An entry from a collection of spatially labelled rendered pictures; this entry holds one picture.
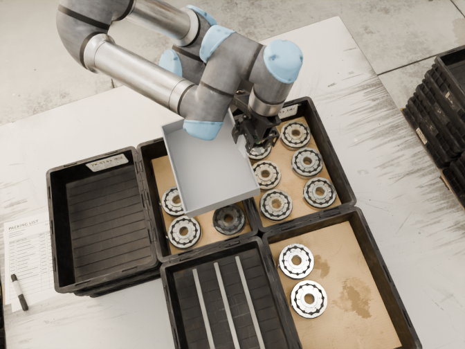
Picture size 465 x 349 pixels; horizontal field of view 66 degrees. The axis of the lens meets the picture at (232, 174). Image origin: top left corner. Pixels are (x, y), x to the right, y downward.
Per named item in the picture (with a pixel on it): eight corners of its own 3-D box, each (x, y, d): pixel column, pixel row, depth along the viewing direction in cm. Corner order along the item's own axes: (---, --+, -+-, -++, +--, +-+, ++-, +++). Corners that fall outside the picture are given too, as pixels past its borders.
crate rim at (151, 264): (48, 172, 118) (45, 169, 116) (137, 147, 119) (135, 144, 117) (59, 295, 103) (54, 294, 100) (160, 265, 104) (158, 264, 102)
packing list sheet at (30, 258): (-2, 225, 135) (-2, 225, 134) (59, 204, 136) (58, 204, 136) (6, 314, 122) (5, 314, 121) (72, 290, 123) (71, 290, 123)
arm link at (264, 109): (247, 81, 76) (280, 74, 78) (242, 95, 80) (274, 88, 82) (261, 109, 73) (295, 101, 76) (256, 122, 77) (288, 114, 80)
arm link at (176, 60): (181, 87, 135) (150, 77, 125) (194, 52, 131) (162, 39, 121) (198, 98, 127) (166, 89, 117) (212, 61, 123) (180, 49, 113)
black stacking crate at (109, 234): (64, 183, 127) (46, 170, 117) (145, 160, 128) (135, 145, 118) (75, 297, 111) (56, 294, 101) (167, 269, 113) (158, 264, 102)
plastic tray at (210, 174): (165, 133, 105) (160, 125, 101) (229, 112, 106) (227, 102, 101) (188, 218, 95) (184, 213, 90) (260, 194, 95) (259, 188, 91)
